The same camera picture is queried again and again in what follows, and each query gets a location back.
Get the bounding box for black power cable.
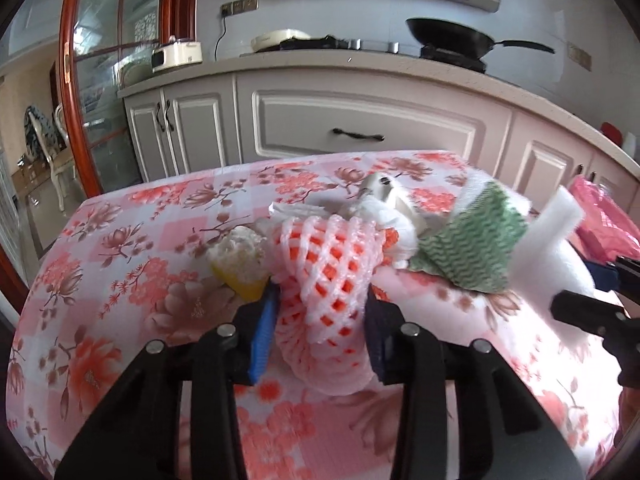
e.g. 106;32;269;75
214;14;229;58

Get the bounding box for pink foam fruit net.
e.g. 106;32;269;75
270;212;388;396

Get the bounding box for white and gold wall outlet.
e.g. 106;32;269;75
567;42;593;71

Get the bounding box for white ornate chair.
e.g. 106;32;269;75
27;105;77;212

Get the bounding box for yellow sponge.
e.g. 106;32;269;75
207;226;271;303

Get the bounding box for speckled stone countertop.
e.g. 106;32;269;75
117;50;640;181

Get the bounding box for white rolled plastic wrap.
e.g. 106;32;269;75
350;195;426;269

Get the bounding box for white foam block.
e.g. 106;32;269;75
510;185;598;311

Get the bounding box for dark patterned clothes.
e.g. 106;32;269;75
24;105;57;161

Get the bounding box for white cabinet door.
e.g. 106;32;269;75
500;112;598;196
585;150;640;202
162;91;238;174
125;101;173;183

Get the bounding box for black wok with handle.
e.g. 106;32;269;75
405;17;556;61

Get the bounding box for white drawer with black handle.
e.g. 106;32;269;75
235;72;516;167

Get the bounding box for black gas stove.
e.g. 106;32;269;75
240;35;488;73

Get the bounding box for gold wall outlet strip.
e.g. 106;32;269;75
221;0;260;16

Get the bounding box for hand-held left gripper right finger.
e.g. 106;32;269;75
364;295;586;480

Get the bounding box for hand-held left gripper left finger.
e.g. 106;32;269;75
52;282;281;480

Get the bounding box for red cup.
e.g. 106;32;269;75
600;121;624;149

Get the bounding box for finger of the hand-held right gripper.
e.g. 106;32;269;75
550;290;640;344
582;255;640;293

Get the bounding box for bin with pink bag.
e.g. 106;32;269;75
567;175;640;261

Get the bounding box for wooden framed glass sliding door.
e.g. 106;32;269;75
57;0;201;199

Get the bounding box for small white plastic object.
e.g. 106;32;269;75
357;172;421;221

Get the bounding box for floral tablecloth table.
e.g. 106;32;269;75
7;150;640;480

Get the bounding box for green wavy patterned cloth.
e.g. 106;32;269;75
410;172;533;294

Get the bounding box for white rice cooker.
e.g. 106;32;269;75
151;36;203;73

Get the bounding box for white electric pan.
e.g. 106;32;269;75
250;28;312;53

